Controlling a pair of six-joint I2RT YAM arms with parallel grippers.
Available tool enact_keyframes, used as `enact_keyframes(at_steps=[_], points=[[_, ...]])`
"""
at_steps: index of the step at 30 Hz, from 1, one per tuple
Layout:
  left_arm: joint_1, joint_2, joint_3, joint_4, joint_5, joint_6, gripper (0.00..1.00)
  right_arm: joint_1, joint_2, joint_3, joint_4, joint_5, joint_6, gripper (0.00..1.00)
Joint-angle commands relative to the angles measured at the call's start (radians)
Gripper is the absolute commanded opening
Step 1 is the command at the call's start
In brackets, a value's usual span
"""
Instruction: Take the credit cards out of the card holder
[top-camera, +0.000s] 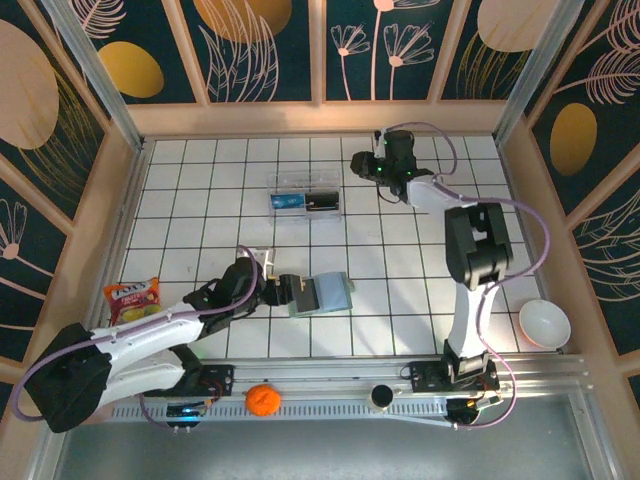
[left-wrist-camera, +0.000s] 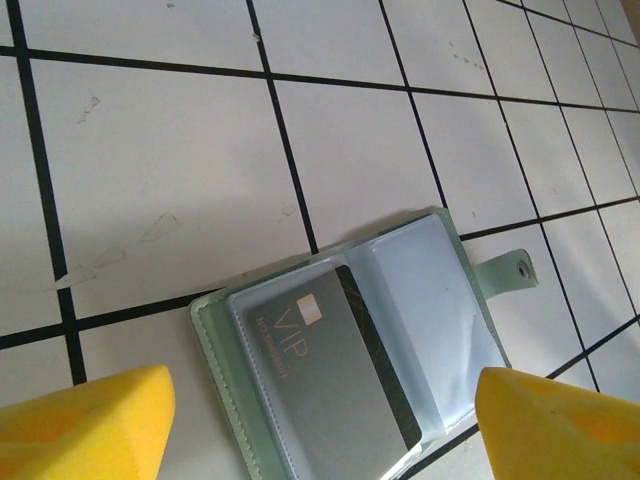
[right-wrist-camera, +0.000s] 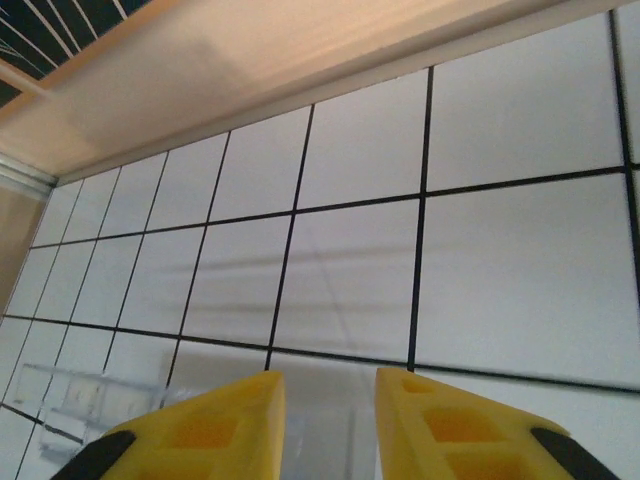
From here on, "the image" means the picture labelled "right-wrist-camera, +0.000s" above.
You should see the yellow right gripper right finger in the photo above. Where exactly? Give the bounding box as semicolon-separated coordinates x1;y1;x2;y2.
375;367;622;480

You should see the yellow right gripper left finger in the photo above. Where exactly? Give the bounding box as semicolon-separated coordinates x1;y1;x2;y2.
57;369;288;480

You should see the clear acrylic organizer box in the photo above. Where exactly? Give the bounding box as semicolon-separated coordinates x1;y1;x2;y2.
7;349;375;480

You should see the aluminium corner post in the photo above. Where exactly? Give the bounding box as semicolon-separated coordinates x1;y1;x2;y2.
0;153;56;195

